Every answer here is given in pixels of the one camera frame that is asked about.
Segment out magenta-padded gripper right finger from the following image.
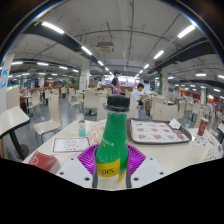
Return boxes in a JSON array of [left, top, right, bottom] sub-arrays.
[[127, 144, 167, 190]]

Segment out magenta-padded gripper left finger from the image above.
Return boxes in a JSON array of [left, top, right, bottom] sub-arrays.
[[55, 143, 101, 190]]

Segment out green drink bottle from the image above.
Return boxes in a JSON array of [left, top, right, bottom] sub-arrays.
[[92, 94, 132, 191]]

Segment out white printed paper card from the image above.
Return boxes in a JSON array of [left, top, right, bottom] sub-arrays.
[[50, 136, 92, 155]]

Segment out red tissue packet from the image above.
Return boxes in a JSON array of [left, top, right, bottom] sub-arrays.
[[27, 150, 58, 173]]

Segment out dark food tray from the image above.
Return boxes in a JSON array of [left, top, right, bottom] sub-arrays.
[[126, 118, 193, 145]]

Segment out small teal sanitizer bottle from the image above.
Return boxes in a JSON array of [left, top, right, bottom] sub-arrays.
[[78, 119, 87, 138]]

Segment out white crumpled napkin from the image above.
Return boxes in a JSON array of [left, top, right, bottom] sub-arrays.
[[168, 118, 182, 130]]

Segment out cream chair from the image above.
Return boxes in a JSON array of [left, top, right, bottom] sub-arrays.
[[96, 96, 138, 122], [32, 93, 64, 136], [152, 102, 180, 122]]

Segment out white dotted mug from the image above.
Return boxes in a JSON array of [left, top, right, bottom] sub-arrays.
[[203, 145, 223, 162]]

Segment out red paper cup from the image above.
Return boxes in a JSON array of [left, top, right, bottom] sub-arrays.
[[197, 117, 210, 137]]

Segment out far cream chairs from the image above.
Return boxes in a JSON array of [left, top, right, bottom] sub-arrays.
[[6, 84, 224, 134]]

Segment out white side table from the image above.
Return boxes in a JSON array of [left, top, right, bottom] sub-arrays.
[[0, 105, 32, 161]]

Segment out ceiling air conditioner unit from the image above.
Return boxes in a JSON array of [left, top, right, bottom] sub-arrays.
[[95, 41, 116, 54]]

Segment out ceiling lights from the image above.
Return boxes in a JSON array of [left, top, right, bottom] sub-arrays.
[[9, 20, 224, 101]]

